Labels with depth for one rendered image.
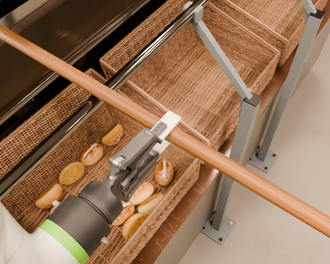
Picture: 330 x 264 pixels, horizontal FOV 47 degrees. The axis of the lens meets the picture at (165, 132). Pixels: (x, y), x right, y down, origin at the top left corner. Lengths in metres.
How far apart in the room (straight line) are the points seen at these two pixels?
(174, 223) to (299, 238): 0.86
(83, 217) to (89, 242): 0.04
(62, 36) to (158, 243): 0.72
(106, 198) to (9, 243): 0.16
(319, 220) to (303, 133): 1.68
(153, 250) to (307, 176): 1.15
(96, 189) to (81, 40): 0.74
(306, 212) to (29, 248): 0.43
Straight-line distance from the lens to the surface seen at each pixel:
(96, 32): 1.33
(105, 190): 0.63
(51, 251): 0.60
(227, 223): 1.94
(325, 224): 0.67
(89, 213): 0.61
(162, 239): 1.28
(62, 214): 0.62
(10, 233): 0.56
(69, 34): 1.26
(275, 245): 1.96
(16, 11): 1.10
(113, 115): 1.45
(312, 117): 2.43
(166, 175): 1.32
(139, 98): 1.36
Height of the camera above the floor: 1.78
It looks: 54 degrees down
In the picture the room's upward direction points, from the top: straight up
